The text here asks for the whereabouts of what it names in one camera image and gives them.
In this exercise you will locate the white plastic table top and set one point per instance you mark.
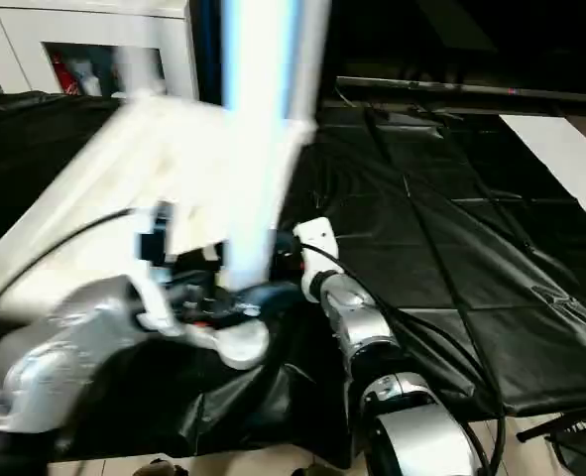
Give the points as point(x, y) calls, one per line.
point(94, 178)

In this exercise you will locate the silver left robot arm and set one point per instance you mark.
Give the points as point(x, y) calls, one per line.
point(64, 347)

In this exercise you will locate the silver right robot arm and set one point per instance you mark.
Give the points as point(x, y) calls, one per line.
point(392, 397)

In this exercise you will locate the black mat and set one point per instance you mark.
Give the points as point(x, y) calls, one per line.
point(451, 238)

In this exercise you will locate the black left robot foot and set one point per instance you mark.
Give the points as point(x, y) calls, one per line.
point(159, 467)

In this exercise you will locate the black robot foot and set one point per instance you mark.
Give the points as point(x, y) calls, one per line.
point(159, 467)
point(312, 469)

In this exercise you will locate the black right robot foot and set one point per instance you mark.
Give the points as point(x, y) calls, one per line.
point(312, 469)

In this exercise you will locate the white board corner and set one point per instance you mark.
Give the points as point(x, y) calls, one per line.
point(560, 159)

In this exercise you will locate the white cabinet with glass doors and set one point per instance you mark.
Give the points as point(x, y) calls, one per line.
point(94, 30)

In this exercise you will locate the black tripod stand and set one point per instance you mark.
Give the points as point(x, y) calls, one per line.
point(570, 436)

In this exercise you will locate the grey metal rail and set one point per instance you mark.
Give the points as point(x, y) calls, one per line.
point(471, 91)

